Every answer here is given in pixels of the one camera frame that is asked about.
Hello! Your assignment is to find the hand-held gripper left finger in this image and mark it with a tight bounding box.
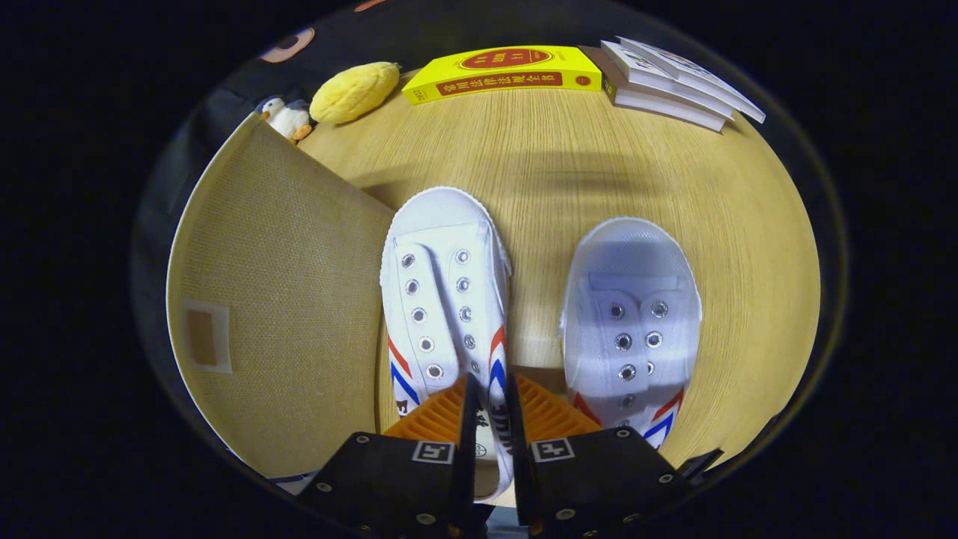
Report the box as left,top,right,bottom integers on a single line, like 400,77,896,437
298,374,480,539

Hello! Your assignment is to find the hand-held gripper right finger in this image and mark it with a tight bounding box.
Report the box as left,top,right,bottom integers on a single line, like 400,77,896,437
507,373,697,539

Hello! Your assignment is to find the white shoe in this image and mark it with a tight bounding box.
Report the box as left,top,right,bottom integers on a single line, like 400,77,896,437
560,217,703,450
379,187,513,502

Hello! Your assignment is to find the beige fabric storage box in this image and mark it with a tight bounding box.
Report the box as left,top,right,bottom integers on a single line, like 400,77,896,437
166,112,395,480

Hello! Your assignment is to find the yellow fluffy plush toy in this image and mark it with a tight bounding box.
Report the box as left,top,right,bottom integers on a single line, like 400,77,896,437
309,61,401,125

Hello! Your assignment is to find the penguin plush toy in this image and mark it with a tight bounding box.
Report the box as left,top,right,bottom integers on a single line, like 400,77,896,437
258,97,314,144

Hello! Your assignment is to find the yellow book with red circle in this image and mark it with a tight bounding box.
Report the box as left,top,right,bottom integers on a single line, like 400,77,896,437
402,46,603,106

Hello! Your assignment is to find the white illustrated-cover book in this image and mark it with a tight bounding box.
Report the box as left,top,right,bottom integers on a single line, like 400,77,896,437
617,36,766,124

